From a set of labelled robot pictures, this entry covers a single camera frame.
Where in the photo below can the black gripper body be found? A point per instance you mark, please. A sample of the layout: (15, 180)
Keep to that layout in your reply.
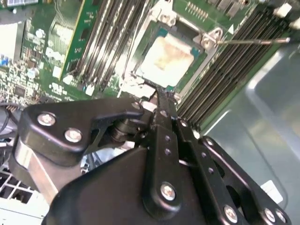
(105, 199)

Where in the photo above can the silver topped CPU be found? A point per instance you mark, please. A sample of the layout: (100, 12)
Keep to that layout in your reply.
(171, 58)

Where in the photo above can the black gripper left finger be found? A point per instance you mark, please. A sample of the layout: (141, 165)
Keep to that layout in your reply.
(58, 122)

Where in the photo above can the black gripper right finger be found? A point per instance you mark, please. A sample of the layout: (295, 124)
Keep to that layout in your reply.
(207, 162)

